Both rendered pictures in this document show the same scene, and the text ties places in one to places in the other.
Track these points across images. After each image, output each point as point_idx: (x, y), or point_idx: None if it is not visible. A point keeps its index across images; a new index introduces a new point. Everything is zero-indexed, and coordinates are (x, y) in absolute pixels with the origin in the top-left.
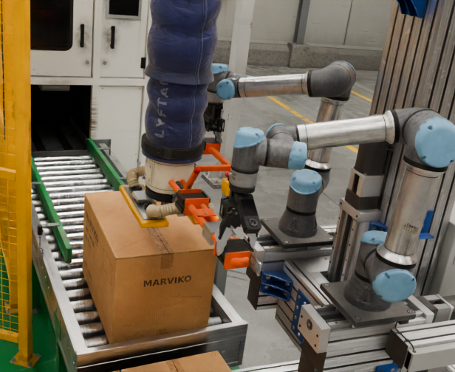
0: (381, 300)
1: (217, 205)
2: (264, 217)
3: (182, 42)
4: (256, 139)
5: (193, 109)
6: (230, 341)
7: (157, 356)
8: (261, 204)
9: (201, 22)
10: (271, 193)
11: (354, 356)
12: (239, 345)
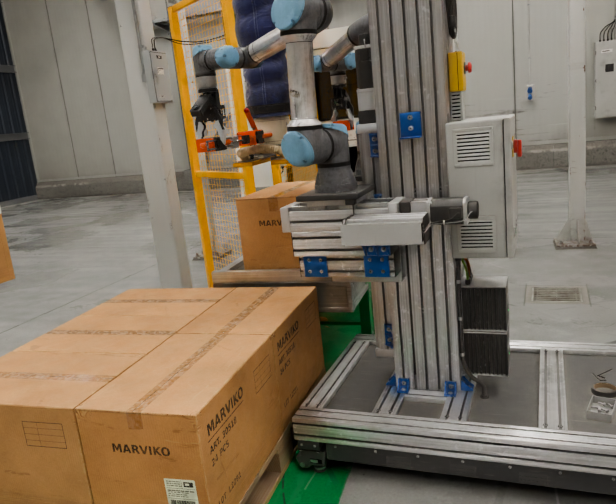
0: (327, 181)
1: (544, 260)
2: (591, 269)
3: (243, 21)
4: (197, 48)
5: (262, 72)
6: (335, 284)
7: (272, 286)
8: (602, 260)
9: (251, 3)
10: None
11: (320, 241)
12: (346, 291)
